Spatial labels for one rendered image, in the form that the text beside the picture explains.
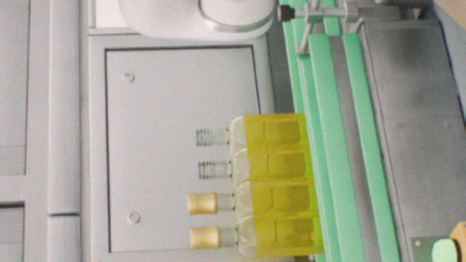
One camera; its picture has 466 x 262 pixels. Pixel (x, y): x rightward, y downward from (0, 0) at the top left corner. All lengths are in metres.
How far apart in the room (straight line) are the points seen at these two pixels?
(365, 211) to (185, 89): 0.51
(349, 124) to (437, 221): 0.20
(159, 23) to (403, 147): 0.41
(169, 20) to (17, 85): 0.63
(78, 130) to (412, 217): 0.64
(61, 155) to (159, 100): 0.20
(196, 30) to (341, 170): 0.32
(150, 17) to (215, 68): 0.56
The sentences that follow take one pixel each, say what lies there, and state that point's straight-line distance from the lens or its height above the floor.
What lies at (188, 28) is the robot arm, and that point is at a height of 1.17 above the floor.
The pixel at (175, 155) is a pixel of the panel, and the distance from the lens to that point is 1.59.
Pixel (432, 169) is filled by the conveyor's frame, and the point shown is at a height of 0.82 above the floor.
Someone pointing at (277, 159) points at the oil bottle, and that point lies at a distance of 1.43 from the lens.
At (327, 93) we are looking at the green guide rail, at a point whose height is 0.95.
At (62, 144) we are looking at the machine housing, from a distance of 1.61.
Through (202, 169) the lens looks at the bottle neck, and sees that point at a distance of 1.43.
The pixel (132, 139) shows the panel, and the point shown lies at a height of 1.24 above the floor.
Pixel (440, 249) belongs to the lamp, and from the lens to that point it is 1.22.
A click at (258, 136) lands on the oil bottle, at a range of 1.44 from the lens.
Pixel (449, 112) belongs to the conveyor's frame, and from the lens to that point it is 1.39.
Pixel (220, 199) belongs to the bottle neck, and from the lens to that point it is 1.41.
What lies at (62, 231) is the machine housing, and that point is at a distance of 1.54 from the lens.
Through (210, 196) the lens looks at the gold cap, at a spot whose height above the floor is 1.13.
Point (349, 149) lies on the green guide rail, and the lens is 1.34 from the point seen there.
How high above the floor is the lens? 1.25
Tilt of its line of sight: 7 degrees down
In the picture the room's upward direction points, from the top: 92 degrees counter-clockwise
